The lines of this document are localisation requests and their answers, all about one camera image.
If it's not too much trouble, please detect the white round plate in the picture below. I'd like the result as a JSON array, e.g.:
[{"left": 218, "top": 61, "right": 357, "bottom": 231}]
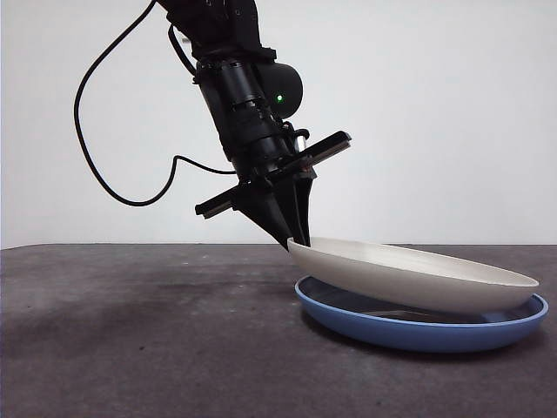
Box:
[{"left": 286, "top": 236, "right": 540, "bottom": 315}]

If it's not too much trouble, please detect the blue round plate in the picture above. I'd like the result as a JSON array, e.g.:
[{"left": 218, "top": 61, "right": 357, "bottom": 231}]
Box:
[{"left": 294, "top": 274, "right": 549, "bottom": 354}]

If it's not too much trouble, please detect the black cable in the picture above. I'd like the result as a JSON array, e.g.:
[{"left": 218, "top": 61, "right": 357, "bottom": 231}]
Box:
[{"left": 73, "top": 0, "right": 238, "bottom": 207}]

